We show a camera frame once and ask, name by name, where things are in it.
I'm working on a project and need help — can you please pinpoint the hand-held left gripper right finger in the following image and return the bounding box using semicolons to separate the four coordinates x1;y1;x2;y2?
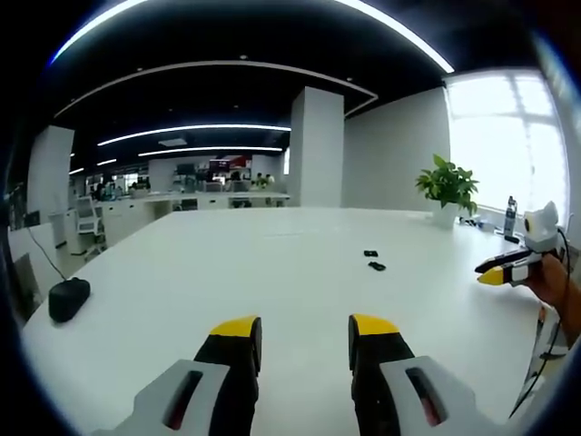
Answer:
348;313;510;436

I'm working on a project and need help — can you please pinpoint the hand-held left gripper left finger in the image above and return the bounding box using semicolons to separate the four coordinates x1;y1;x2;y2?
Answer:
90;314;264;436

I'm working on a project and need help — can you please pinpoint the person's right hand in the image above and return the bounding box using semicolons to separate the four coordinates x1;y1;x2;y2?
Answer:
526;252;574;315

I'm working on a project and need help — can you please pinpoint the dark water bottle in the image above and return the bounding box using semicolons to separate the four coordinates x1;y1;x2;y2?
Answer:
503;195;519;237

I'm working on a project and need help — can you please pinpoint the bright window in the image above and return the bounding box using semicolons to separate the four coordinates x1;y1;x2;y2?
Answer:
444;70;571;222

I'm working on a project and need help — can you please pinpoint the green potted plant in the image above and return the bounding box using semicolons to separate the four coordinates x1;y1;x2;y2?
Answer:
414;154;480;229

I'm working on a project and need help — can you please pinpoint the black pouch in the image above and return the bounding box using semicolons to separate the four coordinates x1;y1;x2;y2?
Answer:
47;277;92;324

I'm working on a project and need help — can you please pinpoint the row of white office desks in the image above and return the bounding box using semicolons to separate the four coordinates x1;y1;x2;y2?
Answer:
100;191;291;214

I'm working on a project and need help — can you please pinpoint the white office chair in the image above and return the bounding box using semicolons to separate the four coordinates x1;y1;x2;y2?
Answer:
74;195;109;261

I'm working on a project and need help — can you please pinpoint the white square pillar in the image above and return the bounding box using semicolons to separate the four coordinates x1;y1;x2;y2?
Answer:
289;85;346;209

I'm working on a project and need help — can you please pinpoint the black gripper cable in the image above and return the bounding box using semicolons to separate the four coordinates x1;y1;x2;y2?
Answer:
507;225;574;419

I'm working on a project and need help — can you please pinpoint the thin black cable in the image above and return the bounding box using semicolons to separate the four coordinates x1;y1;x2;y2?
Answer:
25;223;70;283

